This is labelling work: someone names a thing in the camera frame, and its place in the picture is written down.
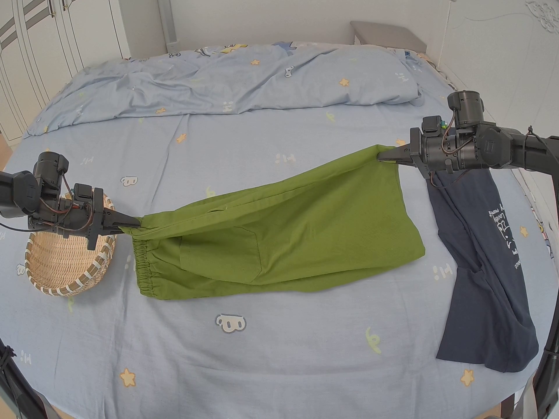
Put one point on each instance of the grey bedside table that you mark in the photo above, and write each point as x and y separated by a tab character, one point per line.
384	35

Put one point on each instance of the bed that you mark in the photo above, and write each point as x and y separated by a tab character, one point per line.
262	356

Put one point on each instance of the dark blue printed T-shirt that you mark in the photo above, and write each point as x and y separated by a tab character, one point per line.
480	299

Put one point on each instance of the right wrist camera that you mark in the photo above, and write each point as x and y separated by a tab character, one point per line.
432	125

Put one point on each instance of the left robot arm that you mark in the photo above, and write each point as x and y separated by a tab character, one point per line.
17	192

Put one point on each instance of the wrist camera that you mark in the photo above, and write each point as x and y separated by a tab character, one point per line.
83	193
432	125

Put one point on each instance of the white wardrobe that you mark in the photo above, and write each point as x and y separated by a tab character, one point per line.
43	37

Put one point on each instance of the pale blue quilt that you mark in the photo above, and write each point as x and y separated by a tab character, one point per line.
262	85

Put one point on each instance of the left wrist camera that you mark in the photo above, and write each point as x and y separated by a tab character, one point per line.
83	193

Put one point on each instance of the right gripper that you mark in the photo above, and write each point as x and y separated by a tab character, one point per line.
436	153

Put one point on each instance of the green shorts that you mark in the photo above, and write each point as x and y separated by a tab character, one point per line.
305	234

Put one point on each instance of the round woven basket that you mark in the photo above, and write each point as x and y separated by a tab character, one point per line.
56	264

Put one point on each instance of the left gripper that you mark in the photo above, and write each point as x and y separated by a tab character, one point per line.
81	221

